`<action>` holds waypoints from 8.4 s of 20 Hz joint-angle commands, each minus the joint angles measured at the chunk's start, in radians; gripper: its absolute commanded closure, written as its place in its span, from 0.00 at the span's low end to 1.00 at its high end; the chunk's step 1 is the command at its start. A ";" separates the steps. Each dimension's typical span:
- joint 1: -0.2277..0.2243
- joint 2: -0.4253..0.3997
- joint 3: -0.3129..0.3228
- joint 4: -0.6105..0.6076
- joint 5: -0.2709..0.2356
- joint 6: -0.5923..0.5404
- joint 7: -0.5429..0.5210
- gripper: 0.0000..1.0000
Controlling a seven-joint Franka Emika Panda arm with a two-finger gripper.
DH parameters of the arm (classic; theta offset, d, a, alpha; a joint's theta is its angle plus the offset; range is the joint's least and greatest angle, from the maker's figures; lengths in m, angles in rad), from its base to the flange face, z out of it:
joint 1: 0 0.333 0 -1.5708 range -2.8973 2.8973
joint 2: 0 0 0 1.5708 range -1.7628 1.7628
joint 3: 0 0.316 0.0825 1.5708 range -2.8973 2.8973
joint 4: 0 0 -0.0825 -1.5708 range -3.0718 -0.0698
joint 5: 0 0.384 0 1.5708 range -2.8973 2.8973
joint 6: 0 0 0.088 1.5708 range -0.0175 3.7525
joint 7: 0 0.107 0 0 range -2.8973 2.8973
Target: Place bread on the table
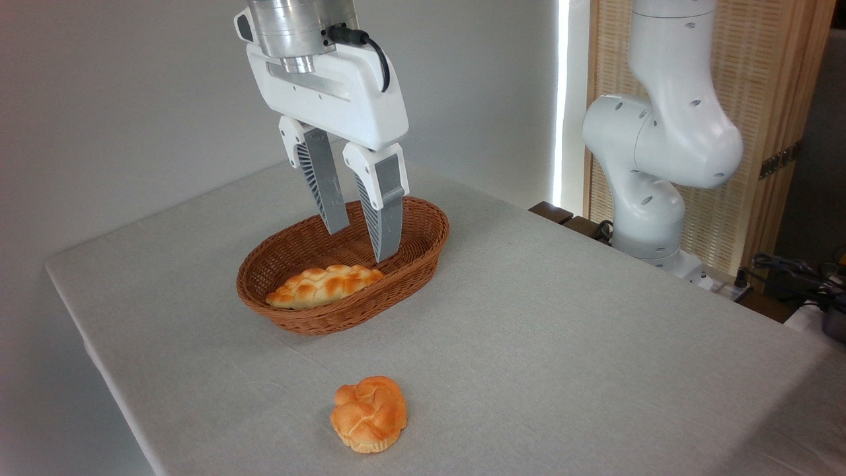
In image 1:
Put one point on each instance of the long braided bread loaf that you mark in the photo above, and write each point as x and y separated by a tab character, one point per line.
324	285

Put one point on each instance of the light grey tablecloth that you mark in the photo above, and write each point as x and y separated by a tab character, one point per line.
562	363

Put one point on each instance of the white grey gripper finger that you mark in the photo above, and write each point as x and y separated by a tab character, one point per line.
386	211
327	185

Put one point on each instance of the bamboo folding screen wooden frame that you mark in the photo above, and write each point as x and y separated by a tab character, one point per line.
760	66

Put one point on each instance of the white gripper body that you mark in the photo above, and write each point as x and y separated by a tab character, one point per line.
344	92

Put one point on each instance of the brown wicker oval basket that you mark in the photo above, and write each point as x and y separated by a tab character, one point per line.
297	254

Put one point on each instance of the round knotted bread roll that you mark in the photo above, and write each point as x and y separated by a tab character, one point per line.
370	413

